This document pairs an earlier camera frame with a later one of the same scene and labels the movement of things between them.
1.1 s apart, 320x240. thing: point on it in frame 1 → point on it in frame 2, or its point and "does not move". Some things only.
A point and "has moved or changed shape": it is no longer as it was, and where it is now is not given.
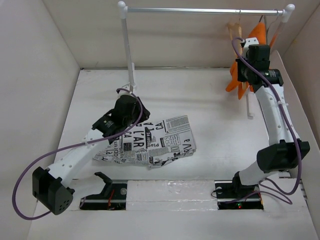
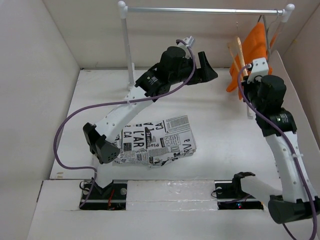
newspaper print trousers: [169, 139] does not move
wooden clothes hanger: [235, 30] has moved or changed shape
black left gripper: [145, 115] → [204, 73]
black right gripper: [241, 77] → [257, 81]
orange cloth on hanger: [258, 32] does not move
